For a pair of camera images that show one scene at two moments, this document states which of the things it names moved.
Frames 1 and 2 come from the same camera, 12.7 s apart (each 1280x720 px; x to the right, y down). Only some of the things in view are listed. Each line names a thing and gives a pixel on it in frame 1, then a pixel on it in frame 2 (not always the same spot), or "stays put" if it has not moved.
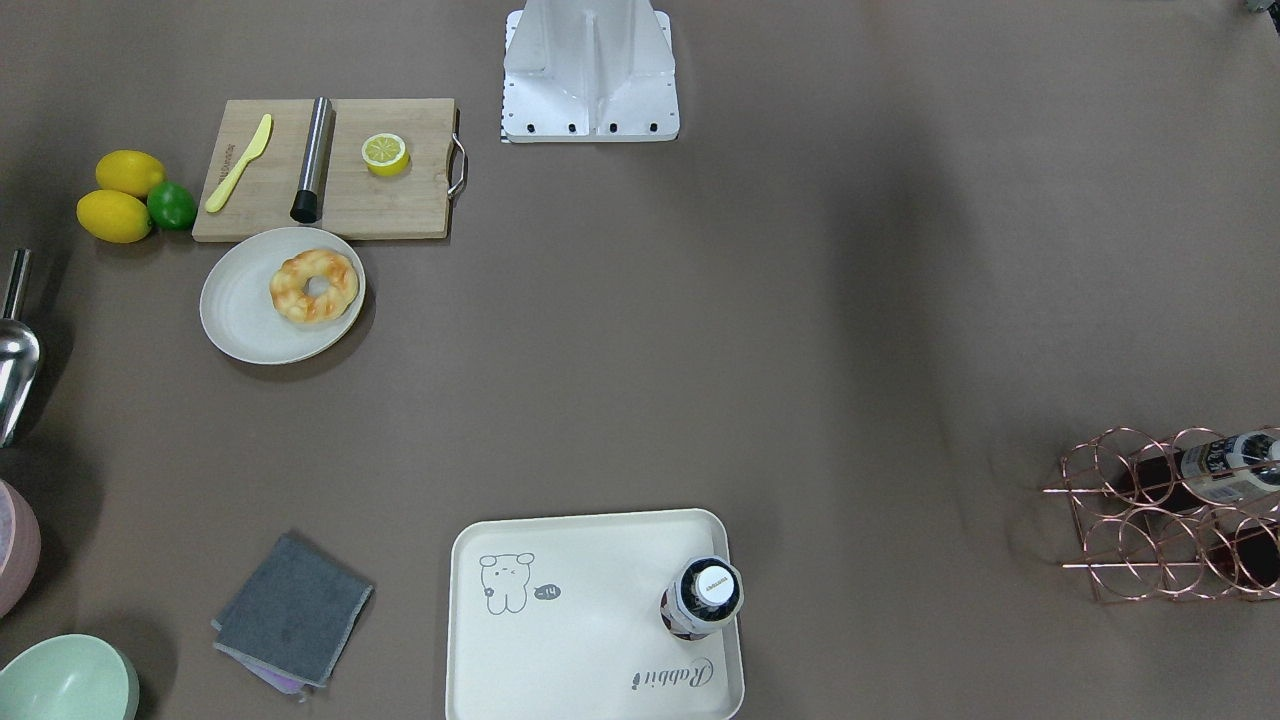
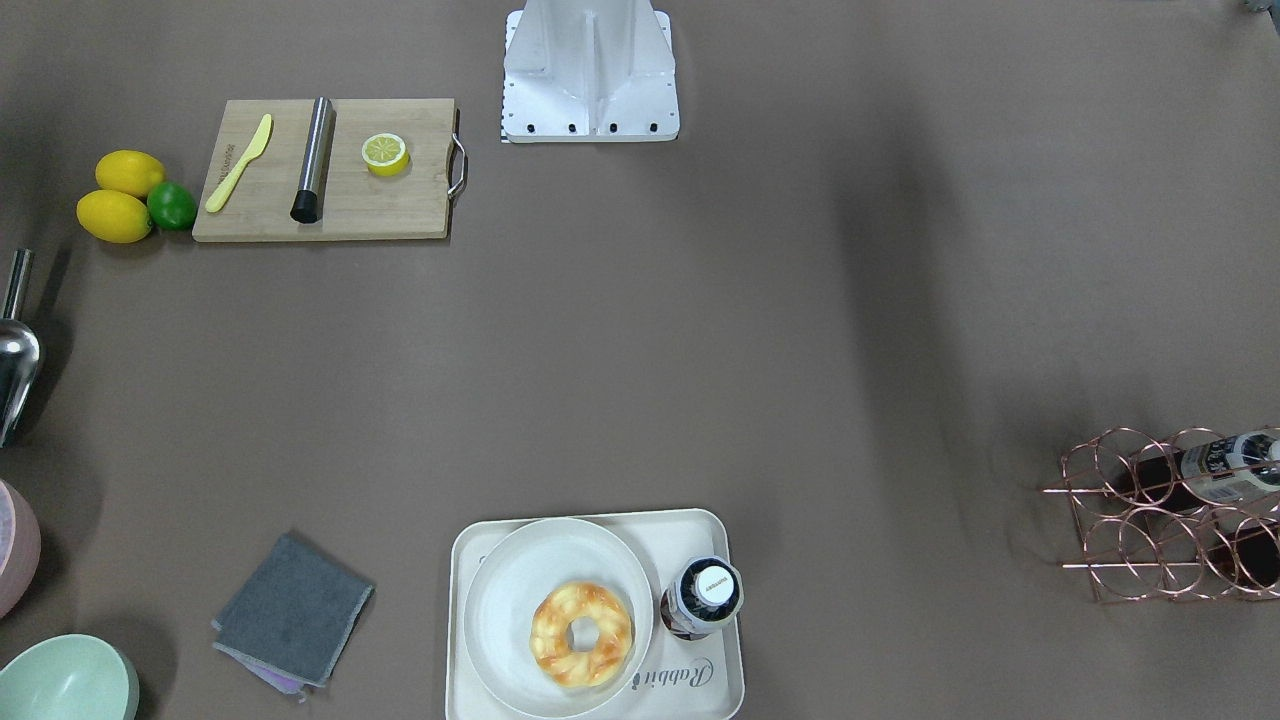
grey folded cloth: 291,621 stays put
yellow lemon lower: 113,216 stays put
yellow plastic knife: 217,199 stays put
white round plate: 284,296 to 507,587
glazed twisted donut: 289,279 to 550,626
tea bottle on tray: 706,595 stays put
